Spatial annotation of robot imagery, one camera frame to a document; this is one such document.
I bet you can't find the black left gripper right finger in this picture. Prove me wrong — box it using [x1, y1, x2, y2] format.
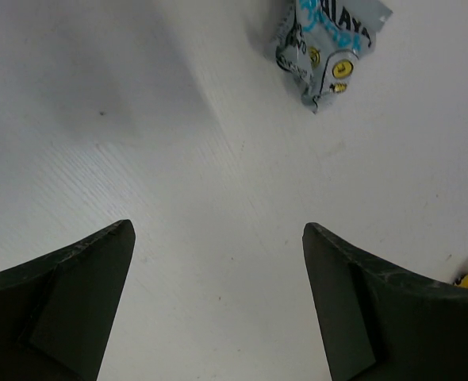
[302, 223, 468, 380]

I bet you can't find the silver blue snack wrapper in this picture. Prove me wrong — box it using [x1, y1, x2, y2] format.
[270, 0, 393, 113]

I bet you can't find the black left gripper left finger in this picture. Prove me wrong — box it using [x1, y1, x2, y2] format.
[0, 220, 135, 380]

